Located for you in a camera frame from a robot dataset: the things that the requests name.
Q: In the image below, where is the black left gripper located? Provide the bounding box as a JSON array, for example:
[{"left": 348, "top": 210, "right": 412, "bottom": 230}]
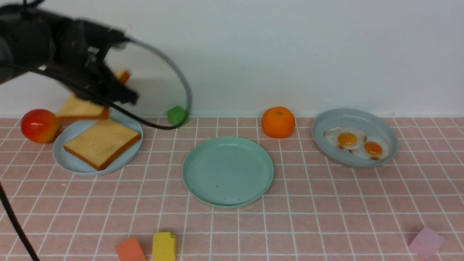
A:
[{"left": 54, "top": 20, "right": 139, "bottom": 105}]

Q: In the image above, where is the toast slice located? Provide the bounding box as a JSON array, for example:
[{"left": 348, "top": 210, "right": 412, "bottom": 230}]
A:
[
  {"left": 55, "top": 70, "right": 131, "bottom": 121},
  {"left": 63, "top": 119, "right": 141, "bottom": 171}
]

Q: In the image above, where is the fried egg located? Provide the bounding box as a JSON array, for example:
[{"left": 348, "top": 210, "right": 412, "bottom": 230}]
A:
[
  {"left": 323, "top": 127, "right": 367, "bottom": 150},
  {"left": 351, "top": 136, "right": 389, "bottom": 161}
]

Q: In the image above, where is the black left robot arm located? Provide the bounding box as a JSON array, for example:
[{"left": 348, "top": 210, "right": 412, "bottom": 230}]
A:
[{"left": 0, "top": 1, "right": 139, "bottom": 106}]

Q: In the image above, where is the light blue plate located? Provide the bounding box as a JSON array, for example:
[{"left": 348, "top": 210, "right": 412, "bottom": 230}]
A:
[{"left": 53, "top": 112, "right": 144, "bottom": 177}]

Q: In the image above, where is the red apple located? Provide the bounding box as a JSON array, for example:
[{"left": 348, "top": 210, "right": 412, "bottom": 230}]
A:
[{"left": 20, "top": 109, "right": 62, "bottom": 144}]

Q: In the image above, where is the green foam cube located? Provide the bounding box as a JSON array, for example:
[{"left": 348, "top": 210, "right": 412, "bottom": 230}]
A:
[{"left": 167, "top": 105, "right": 190, "bottom": 128}]

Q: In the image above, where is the green centre plate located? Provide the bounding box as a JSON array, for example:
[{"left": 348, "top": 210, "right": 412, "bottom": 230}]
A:
[{"left": 182, "top": 137, "right": 274, "bottom": 208}]

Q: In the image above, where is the orange mandarin fruit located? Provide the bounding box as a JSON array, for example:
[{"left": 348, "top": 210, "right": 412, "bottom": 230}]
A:
[{"left": 261, "top": 106, "right": 296, "bottom": 139}]

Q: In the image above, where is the orange foam block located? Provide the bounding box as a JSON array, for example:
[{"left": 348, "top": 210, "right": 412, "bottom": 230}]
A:
[{"left": 115, "top": 236, "right": 146, "bottom": 261}]

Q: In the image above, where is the yellow foam block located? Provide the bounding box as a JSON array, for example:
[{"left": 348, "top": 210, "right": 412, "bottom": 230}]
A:
[{"left": 152, "top": 232, "right": 176, "bottom": 261}]

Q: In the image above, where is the pink checkered tablecloth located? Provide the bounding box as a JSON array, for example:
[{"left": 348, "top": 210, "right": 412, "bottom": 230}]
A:
[{"left": 1, "top": 117, "right": 463, "bottom": 261}]

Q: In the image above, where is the grey plate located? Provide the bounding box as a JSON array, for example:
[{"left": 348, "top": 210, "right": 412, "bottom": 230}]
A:
[{"left": 312, "top": 108, "right": 399, "bottom": 168}]

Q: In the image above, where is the pink foam cube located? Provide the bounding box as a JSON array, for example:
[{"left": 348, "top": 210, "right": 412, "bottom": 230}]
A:
[{"left": 408, "top": 227, "right": 446, "bottom": 261}]

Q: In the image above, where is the grey black cable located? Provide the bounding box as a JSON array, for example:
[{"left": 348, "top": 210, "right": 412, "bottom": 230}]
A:
[{"left": 0, "top": 36, "right": 192, "bottom": 261}]

